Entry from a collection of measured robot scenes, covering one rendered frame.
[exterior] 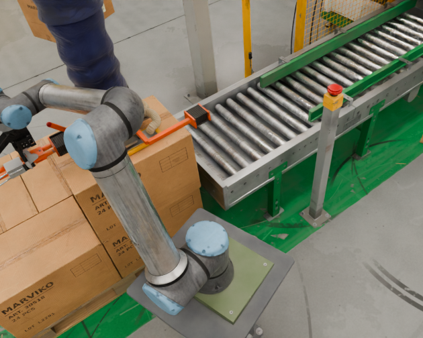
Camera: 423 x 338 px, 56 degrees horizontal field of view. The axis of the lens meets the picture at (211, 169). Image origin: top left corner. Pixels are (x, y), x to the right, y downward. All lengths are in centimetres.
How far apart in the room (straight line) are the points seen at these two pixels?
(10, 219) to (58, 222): 29
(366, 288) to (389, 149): 116
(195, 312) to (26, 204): 127
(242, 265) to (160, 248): 51
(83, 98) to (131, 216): 39
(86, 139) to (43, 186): 152
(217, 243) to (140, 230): 32
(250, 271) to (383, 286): 111
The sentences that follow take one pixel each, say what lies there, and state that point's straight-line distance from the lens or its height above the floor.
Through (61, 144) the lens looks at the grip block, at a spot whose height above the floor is 109.
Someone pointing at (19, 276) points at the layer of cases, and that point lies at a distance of 221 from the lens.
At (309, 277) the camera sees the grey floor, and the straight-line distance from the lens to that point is 252.
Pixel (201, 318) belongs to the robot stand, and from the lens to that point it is 161.
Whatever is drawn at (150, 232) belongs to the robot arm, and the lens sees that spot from 120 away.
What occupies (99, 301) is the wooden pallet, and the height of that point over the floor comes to 2.
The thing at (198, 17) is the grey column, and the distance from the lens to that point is 316.
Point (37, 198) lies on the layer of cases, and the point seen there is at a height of 54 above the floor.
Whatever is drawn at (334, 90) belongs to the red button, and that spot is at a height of 104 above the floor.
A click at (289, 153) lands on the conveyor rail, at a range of 235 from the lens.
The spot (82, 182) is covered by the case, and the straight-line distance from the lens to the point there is 186.
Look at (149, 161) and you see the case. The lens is 188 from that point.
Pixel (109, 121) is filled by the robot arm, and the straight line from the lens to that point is 104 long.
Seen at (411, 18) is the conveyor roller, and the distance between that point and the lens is 372.
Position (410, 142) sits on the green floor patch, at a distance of 335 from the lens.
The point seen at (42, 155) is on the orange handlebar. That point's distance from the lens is 185.
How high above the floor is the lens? 223
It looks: 48 degrees down
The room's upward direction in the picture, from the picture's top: 9 degrees counter-clockwise
